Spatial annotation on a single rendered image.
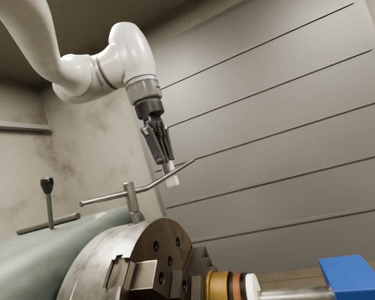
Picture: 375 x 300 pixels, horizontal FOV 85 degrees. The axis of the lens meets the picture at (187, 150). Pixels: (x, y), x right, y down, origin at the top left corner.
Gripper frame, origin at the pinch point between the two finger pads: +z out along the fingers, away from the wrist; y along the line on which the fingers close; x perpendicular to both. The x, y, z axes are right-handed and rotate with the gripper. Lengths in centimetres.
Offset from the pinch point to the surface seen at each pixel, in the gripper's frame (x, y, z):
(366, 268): -32.9, -18.1, 18.0
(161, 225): -1.2, -14.2, 8.3
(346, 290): -28.9, -22.1, 17.9
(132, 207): 2.9, -15.8, 2.9
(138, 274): -2.4, -25.9, 10.5
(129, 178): 137, 173, 10
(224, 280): -12.7, -19.1, 17.3
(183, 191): 69, 167, 41
